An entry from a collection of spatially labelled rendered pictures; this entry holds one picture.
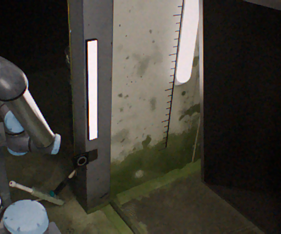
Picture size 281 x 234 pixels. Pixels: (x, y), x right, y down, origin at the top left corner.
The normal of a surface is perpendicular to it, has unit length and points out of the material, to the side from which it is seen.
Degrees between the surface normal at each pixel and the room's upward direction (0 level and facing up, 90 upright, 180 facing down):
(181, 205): 0
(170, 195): 0
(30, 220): 5
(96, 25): 90
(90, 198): 90
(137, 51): 90
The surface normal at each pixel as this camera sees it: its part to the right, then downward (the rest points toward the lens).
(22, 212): 0.14, -0.85
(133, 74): 0.57, 0.45
